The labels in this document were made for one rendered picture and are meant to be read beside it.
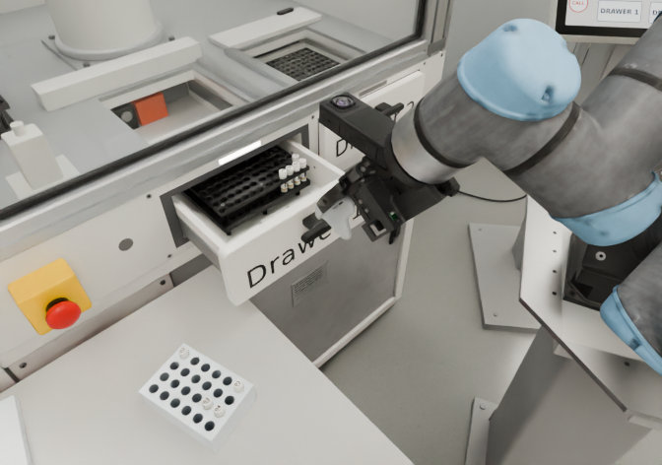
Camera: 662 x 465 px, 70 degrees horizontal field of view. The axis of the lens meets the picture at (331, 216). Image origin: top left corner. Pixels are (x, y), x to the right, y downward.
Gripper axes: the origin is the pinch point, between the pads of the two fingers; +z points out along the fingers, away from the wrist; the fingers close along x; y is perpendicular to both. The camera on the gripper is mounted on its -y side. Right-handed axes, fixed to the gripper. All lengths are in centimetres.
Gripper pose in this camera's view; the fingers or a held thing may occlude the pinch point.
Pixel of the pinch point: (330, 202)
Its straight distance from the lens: 63.2
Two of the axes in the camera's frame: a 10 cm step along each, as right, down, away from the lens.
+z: -3.9, 3.1, 8.6
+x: 7.3, -4.7, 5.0
